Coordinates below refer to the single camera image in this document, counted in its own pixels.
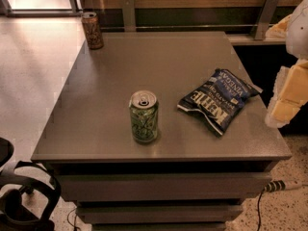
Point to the left metal rail bracket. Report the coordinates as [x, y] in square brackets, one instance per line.
[128, 14]

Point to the right metal rail bracket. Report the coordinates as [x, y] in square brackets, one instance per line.
[258, 31]

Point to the horizontal metal rail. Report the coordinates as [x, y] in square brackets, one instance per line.
[206, 27]

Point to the metal rail bracket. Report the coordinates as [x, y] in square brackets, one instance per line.
[128, 14]
[258, 31]

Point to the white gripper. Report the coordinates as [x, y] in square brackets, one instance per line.
[298, 33]

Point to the black and white power strip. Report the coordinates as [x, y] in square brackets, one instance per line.
[281, 185]

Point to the green soda can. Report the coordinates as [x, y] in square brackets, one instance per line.
[143, 108]

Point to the orange soda can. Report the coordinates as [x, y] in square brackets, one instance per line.
[92, 30]

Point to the window frame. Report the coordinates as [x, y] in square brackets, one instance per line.
[40, 7]

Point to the black office chair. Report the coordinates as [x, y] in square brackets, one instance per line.
[13, 215]

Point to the blue kettle chips bag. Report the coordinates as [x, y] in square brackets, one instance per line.
[219, 99]

